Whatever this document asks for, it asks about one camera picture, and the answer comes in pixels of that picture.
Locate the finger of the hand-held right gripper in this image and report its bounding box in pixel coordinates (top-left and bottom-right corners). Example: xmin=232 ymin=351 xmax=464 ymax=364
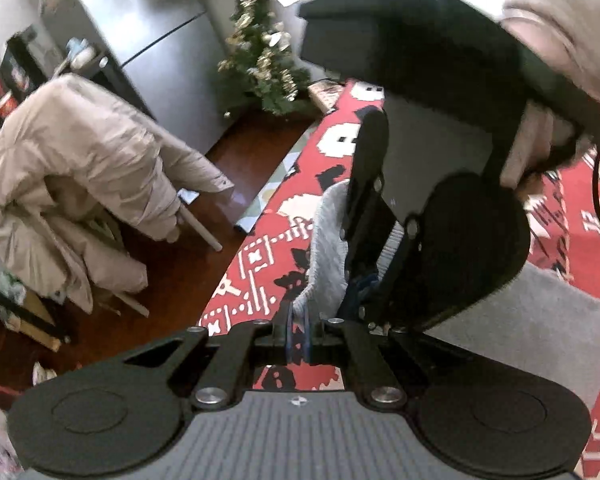
xmin=340 ymin=177 xmax=398 ymax=313
xmin=359 ymin=212 xmax=423 ymax=328

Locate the red patterned blanket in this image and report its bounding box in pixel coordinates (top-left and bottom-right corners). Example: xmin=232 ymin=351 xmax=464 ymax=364
xmin=197 ymin=79 xmax=600 ymax=480

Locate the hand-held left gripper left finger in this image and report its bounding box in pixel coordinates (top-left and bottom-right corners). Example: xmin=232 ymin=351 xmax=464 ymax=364
xmin=121 ymin=301 xmax=296 ymax=411

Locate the white chair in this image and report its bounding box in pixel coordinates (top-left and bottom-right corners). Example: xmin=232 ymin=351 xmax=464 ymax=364
xmin=95 ymin=195 xmax=225 ymax=319

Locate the patterned box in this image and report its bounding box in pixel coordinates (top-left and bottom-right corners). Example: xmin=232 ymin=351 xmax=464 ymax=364
xmin=307 ymin=80 xmax=349 ymax=112

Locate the grey refrigerator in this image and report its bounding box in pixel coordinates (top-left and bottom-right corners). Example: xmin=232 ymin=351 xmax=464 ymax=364
xmin=37 ymin=0 xmax=237 ymax=157

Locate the small Christmas tree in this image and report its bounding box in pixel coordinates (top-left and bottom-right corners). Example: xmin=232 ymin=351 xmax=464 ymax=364
xmin=215 ymin=0 xmax=314 ymax=119

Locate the chair with beige coat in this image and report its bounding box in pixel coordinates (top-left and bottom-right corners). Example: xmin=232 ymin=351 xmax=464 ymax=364
xmin=0 ymin=74 xmax=237 ymax=242

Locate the white blue container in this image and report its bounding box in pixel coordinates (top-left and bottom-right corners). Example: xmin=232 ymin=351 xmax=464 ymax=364
xmin=61 ymin=36 xmax=99 ymax=72

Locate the person's right forearm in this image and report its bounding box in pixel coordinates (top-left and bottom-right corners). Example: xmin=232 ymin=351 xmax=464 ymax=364
xmin=500 ymin=0 xmax=600 ymax=111

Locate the black cabinet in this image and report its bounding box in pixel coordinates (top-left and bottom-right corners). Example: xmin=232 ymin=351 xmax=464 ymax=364
xmin=0 ymin=24 xmax=52 ymax=128

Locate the small beige jacket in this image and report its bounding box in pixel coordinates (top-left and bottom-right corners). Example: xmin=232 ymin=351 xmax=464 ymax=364
xmin=0 ymin=180 xmax=149 ymax=314

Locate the grey sweater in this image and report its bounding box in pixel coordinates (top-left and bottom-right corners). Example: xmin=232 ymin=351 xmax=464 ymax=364
xmin=292 ymin=180 xmax=600 ymax=411

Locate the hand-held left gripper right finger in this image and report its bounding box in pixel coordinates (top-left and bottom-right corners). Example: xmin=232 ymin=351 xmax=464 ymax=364
xmin=302 ymin=304 xmax=476 ymax=411

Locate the person's right hand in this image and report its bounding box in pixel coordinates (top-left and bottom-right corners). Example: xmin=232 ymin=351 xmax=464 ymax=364
xmin=500 ymin=102 xmax=587 ymax=196

